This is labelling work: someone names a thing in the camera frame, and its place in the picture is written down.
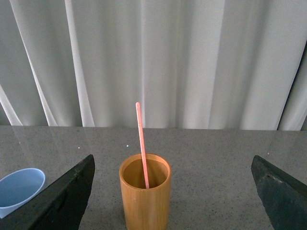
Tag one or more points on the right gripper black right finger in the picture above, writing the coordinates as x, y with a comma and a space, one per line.
283, 196

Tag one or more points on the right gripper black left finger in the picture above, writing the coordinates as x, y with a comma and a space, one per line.
60, 206

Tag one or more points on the light blue plastic cup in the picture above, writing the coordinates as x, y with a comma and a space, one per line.
19, 187

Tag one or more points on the bamboo chopstick holder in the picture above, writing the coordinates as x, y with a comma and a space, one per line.
146, 209

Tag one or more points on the pink chopstick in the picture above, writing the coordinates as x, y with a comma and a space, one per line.
142, 144

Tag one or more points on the white pleated curtain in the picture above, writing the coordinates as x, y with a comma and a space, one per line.
209, 64

